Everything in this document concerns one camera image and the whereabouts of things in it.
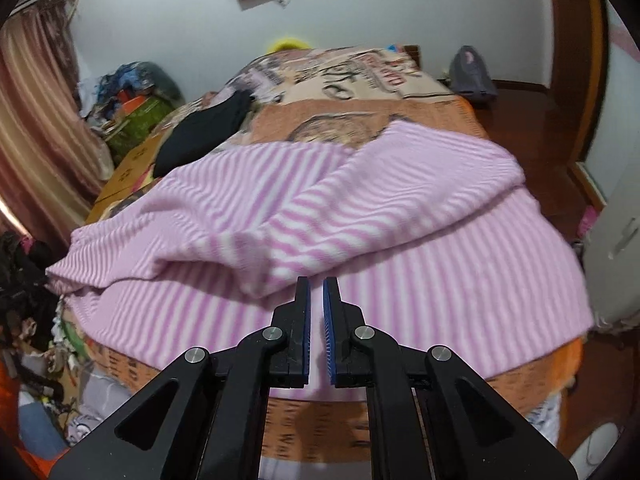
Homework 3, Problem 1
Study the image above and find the pink slipper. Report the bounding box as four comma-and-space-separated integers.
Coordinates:
579, 207, 599, 241

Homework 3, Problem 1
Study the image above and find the pink white striped towel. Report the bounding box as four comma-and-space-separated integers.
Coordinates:
45, 120, 596, 403

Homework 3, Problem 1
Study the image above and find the white round device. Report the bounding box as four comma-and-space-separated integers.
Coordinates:
570, 422, 626, 480

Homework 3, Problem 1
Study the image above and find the grey backpack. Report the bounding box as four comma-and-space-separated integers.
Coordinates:
448, 45, 498, 106

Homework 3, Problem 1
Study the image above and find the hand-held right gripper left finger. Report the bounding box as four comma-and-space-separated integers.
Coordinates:
47, 276, 313, 480

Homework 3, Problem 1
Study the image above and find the striped brown curtain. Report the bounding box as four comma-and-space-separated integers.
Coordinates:
0, 0, 113, 241

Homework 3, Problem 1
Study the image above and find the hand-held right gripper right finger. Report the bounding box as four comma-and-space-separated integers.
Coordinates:
322, 276, 578, 480

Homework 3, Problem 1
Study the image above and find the yellow curved tube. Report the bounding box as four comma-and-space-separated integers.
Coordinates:
266, 36, 311, 53

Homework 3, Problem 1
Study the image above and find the wood framed sliding door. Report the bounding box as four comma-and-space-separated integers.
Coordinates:
567, 0, 640, 211

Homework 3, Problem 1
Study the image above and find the black cloth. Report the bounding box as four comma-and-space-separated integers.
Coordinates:
152, 89, 256, 178

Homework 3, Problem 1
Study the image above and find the wooden door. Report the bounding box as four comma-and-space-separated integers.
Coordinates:
547, 0, 591, 161

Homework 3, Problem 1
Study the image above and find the blue clothes pile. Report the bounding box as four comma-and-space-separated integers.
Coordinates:
80, 60, 186, 126

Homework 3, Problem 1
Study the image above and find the dark clutter pile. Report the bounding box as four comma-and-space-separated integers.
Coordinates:
0, 230, 101, 461

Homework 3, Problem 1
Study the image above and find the wooden bed board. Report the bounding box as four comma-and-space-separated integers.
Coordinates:
85, 135, 171, 226

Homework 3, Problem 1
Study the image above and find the printed blanket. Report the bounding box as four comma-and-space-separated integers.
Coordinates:
50, 45, 586, 461

